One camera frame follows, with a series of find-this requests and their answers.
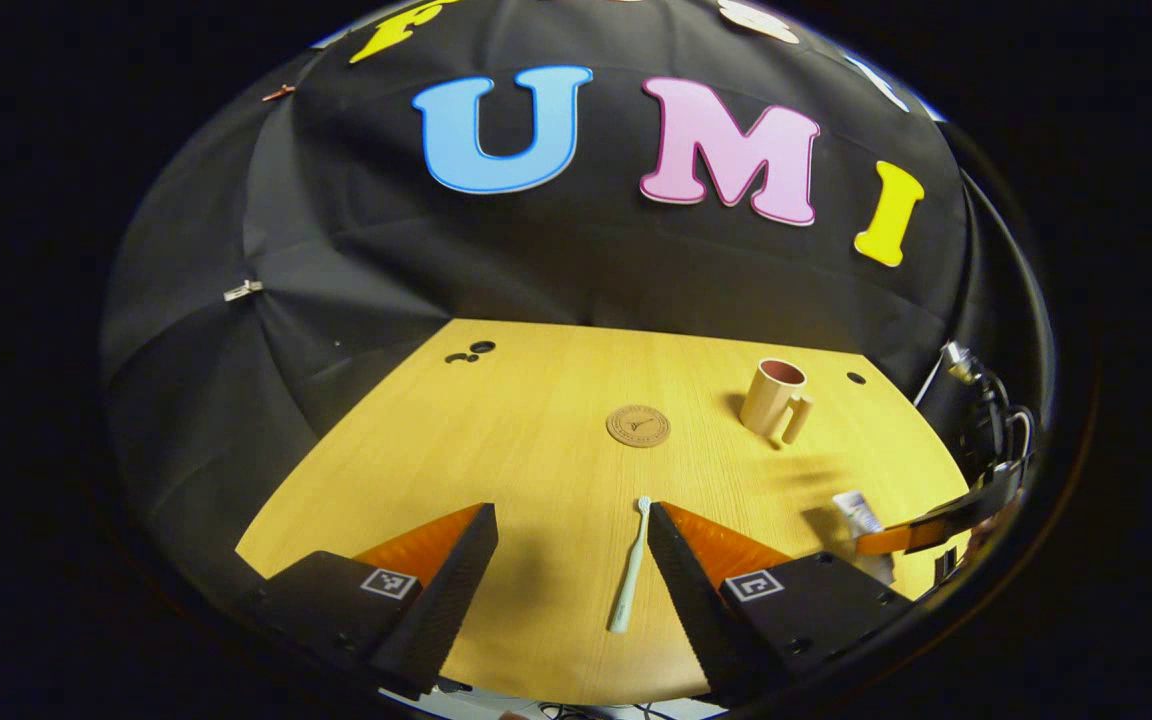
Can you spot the white cloth clip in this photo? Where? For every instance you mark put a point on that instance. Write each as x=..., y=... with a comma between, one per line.
x=243, y=291

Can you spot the white toothpaste tube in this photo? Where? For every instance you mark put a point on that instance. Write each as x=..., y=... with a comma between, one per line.
x=858, y=512

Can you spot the pale green toothbrush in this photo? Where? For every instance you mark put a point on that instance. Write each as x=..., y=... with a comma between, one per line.
x=628, y=575

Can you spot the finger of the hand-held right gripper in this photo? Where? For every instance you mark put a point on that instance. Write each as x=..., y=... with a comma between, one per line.
x=936, y=530

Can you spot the wooden desktop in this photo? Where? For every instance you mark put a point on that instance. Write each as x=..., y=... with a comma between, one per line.
x=516, y=470

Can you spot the black backdrop cloth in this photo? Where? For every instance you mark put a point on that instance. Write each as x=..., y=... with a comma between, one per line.
x=576, y=260

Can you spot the round brown coaster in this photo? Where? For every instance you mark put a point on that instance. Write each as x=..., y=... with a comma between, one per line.
x=638, y=426

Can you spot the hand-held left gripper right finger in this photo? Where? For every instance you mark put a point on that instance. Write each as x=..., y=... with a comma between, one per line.
x=691, y=600

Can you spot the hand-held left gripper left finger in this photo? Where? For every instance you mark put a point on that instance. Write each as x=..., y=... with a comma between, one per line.
x=446, y=600

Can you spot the red cloth clip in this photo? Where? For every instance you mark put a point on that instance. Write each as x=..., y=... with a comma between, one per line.
x=278, y=93

